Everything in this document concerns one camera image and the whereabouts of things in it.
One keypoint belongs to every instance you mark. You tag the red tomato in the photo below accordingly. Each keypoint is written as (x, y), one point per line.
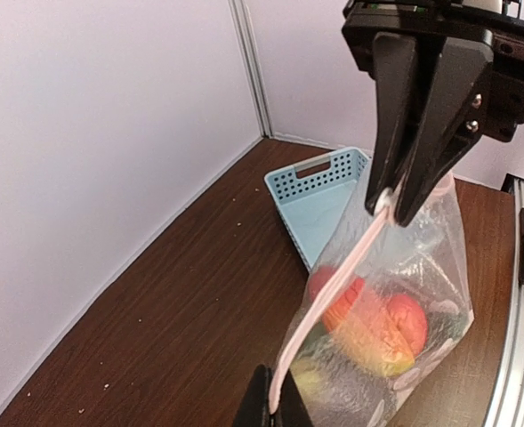
(410, 320)

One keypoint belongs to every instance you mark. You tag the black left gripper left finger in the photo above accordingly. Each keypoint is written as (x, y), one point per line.
(253, 410)

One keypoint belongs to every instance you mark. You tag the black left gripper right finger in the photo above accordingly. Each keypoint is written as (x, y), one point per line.
(291, 410)

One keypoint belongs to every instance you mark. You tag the green bell pepper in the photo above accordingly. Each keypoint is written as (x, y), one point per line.
(443, 326)

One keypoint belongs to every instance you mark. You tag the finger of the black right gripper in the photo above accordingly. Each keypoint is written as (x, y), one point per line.
(395, 60)
(450, 121)

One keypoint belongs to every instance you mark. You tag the right aluminium frame post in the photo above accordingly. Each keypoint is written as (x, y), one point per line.
(245, 33)

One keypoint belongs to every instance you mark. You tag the light blue plastic basket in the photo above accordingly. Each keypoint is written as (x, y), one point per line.
(310, 197)

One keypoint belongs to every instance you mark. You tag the orange red pepper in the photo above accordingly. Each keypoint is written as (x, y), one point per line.
(360, 323)

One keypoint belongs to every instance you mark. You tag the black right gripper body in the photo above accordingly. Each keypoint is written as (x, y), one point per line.
(430, 23)

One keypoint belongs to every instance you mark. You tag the clear zip top bag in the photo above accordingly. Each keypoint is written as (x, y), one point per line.
(425, 260)

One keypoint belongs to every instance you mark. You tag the dark purple eggplant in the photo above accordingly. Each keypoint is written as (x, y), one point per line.
(343, 395)

